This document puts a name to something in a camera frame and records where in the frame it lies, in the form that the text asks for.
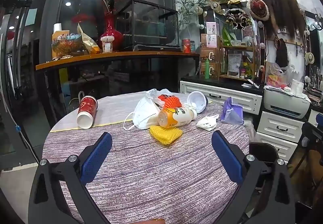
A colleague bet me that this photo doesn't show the green leafy branches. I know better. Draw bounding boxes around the green leafy branches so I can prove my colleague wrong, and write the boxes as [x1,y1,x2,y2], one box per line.
[175,0,215,38]

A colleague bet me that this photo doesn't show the orange foam fruit net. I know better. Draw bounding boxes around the orange foam fruit net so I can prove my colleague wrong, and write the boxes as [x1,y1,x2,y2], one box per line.
[163,96,182,109]

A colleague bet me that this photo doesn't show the red embroidered hat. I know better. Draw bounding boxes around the red embroidered hat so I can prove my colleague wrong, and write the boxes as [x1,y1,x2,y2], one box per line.
[249,0,270,21]

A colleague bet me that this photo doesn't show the brown box pink label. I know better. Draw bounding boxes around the brown box pink label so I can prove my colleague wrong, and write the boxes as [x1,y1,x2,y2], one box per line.
[200,34,219,49]

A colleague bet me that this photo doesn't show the white drawer cabinet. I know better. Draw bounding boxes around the white drawer cabinet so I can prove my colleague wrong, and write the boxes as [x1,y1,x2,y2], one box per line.
[180,80,263,115]

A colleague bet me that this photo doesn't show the wooden rack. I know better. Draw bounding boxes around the wooden rack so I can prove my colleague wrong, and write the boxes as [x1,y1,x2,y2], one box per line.
[219,45,256,80]

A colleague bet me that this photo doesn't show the vanity mirror with bulbs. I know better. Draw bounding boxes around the vanity mirror with bulbs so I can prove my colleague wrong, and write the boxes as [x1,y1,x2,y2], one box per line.
[197,2,266,80]

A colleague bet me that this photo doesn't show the gold snack bag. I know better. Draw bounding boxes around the gold snack bag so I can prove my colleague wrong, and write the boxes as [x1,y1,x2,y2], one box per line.
[77,23,101,54]

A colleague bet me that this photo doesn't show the brown box white hook print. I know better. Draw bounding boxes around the brown box white hook print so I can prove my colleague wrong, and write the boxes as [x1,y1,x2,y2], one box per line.
[200,62,219,79]
[200,48,219,64]

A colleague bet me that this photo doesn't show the white plastic bag orange print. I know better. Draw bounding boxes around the white plastic bag orange print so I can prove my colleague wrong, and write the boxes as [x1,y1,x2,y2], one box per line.
[146,88,177,108]

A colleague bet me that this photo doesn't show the ornate headdress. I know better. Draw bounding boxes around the ornate headdress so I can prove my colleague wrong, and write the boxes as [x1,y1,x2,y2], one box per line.
[224,8,253,30]

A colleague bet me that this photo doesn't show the plastic bag red contents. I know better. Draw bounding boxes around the plastic bag red contents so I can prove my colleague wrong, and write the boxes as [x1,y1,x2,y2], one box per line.
[266,62,294,90]

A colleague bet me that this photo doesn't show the dark counter wooden top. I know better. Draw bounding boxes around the dark counter wooden top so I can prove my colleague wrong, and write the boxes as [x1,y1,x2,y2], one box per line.
[35,51,201,103]

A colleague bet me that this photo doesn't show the clear plastic container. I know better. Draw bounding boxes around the clear plastic container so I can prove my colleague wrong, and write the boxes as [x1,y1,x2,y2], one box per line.
[290,79,304,96]

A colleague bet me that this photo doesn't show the blue white noodle cup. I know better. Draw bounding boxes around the blue white noodle cup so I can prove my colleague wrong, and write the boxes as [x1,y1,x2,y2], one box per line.
[187,91,209,114]

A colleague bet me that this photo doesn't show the purple striped tablecloth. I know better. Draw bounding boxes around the purple striped tablecloth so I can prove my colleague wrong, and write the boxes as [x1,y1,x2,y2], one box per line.
[42,103,258,224]

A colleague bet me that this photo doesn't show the colourful glass bowl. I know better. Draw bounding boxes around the colourful glass bowl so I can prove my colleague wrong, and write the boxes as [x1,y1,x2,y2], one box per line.
[52,33,84,58]

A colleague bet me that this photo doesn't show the hanging brown hair pieces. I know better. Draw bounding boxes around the hanging brown hair pieces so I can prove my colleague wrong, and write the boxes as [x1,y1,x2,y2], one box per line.
[255,0,307,44]

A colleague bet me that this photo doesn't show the white face mask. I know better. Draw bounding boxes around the white face mask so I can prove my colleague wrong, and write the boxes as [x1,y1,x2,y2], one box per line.
[123,96,162,130]

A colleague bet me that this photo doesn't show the red paper cup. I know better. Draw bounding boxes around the red paper cup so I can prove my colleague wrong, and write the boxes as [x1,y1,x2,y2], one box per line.
[76,96,98,129]

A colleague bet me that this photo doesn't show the purple plastic bag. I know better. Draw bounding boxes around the purple plastic bag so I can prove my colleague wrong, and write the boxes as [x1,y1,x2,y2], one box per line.
[220,97,245,125]

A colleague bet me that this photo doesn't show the orange box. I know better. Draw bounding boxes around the orange box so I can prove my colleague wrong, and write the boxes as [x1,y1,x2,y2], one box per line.
[52,30,70,60]

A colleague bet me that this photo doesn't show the brown pouch white label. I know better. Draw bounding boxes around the brown pouch white label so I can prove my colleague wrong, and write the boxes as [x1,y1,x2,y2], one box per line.
[227,54,243,78]

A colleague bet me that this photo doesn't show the green leaves in vase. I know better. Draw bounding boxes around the green leaves in vase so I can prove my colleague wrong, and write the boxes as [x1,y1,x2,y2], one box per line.
[222,24,236,45]

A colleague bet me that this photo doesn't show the white printer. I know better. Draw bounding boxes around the white printer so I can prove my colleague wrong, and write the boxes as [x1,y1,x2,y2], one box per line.
[264,86,311,120]

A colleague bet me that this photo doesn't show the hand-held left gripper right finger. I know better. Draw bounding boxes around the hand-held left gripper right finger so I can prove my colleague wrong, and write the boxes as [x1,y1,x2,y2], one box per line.
[211,130,297,224]

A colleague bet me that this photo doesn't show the yellow foam fruit net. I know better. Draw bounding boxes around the yellow foam fruit net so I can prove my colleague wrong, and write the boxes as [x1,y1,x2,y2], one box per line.
[149,125,183,145]

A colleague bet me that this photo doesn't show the clear plastic jar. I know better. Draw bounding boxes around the clear plastic jar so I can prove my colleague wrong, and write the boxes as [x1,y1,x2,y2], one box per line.
[100,36,114,53]

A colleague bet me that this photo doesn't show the yellow white drink bottle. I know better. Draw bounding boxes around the yellow white drink bottle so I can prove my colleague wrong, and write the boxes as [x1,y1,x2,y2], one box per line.
[158,106,197,128]

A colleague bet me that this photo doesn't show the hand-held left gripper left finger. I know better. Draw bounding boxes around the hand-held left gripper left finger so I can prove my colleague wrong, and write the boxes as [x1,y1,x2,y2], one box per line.
[28,132,119,224]

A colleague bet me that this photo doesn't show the red vase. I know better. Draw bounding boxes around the red vase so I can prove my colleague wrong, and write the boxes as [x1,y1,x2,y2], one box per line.
[100,12,124,51]

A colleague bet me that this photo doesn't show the glass terrarium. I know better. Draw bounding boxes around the glass terrarium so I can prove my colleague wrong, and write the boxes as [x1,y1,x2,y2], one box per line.
[115,0,182,52]

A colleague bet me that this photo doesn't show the white drawer chest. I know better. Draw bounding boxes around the white drawer chest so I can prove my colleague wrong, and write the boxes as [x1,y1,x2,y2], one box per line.
[256,110,307,161]

